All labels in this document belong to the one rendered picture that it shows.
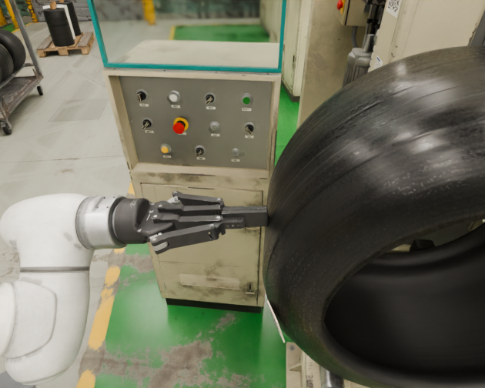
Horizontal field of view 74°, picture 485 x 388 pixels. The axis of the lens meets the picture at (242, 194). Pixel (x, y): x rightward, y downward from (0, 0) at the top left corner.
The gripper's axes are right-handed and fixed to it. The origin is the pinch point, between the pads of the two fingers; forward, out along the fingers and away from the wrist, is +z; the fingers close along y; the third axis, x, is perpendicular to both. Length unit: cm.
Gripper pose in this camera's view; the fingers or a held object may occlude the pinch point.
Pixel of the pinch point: (245, 216)
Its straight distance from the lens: 50.2
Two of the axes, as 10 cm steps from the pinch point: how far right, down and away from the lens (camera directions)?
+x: 1.4, 7.9, 6.0
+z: 9.8, -0.5, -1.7
